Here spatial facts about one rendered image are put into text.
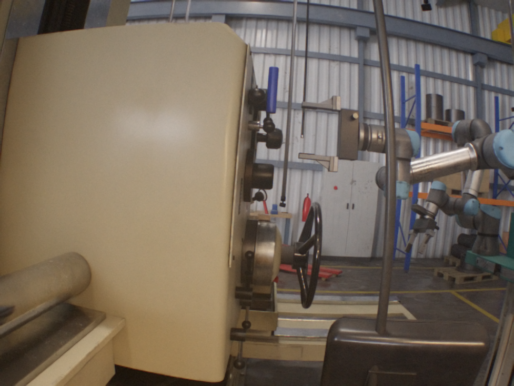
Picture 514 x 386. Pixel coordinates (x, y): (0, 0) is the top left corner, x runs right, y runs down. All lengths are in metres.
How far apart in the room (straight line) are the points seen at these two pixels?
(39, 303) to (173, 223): 0.36
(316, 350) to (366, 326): 1.40
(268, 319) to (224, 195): 1.11
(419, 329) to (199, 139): 0.59
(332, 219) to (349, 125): 7.26
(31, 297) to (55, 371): 0.14
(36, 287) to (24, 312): 0.06
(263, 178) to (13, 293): 0.73
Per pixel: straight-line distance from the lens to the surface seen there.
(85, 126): 0.94
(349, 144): 1.03
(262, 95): 0.85
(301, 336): 2.15
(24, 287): 0.72
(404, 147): 1.06
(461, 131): 1.92
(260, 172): 1.08
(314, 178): 8.80
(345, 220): 8.31
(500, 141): 1.17
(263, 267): 1.28
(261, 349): 2.11
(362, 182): 8.35
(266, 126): 1.02
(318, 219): 1.25
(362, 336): 0.74
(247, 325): 1.40
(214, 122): 0.84
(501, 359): 2.03
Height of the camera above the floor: 1.55
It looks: 1 degrees down
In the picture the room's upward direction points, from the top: 5 degrees clockwise
